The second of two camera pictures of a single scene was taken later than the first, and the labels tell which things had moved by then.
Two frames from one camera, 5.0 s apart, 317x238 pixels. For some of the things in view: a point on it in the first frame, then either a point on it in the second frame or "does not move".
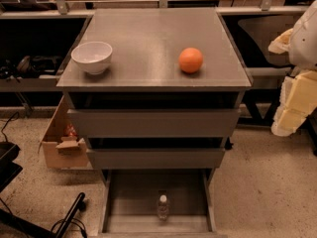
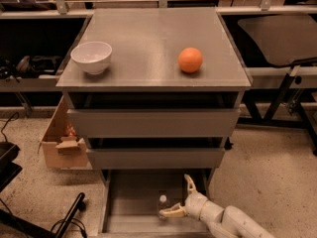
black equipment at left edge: x=9 y=170 does not move
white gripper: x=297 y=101 → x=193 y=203
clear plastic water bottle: x=162 y=207 does not move
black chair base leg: x=78 y=205 does not move
